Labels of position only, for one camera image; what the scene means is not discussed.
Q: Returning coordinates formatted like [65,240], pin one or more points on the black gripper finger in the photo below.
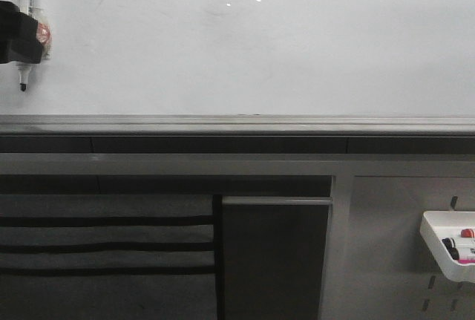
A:
[26,51]
[23,27]

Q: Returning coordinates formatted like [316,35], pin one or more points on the white taped whiteboard marker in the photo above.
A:
[43,31]

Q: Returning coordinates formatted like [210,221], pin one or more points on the grey cabinet with black stripes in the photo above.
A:
[84,247]

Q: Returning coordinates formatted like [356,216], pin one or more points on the grey pegboard panel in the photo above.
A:
[378,265]

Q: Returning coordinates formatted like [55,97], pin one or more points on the black capped marker in tray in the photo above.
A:
[458,243]

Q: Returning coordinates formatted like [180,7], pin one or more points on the red capped marker in tray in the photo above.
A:
[467,233]

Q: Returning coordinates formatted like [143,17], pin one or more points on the pink capped marker in tray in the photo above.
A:
[463,255]

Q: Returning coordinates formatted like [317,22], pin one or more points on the white whiteboard with aluminium frame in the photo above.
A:
[317,66]

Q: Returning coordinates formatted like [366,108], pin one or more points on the dark grey panel with handle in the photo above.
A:
[273,256]

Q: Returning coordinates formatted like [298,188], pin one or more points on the white wall-mounted marker tray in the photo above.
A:
[437,225]

